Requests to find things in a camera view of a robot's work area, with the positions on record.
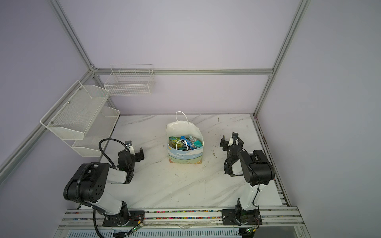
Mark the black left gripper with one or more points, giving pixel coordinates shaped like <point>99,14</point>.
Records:
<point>138,157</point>

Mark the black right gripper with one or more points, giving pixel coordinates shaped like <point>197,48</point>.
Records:
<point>224,145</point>

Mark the blue snack packet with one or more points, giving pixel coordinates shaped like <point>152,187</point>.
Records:
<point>186,144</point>

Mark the green candy bag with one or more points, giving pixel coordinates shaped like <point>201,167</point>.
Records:
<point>175,142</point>

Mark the white printed paper bag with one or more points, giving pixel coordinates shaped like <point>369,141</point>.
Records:
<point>183,127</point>

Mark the teal Fox's candy bag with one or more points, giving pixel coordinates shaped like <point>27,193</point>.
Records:
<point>195,142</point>

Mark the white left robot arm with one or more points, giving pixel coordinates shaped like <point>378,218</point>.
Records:
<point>87,187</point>

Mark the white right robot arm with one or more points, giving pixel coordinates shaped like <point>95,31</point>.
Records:
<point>257,171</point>

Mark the white mesh shelf upper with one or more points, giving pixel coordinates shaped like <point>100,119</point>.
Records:
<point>73,115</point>

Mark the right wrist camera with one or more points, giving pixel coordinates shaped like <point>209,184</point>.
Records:
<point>235,139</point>

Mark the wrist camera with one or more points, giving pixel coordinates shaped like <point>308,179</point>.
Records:
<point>129,146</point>
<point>235,139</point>

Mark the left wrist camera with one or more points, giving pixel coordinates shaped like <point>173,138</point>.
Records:
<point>129,146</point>

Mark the white wire basket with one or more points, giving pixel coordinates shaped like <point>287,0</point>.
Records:
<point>130,80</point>

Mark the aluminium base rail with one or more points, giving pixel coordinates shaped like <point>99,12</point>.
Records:
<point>182,223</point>

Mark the aluminium frame posts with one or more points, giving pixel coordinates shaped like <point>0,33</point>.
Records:
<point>182,40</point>

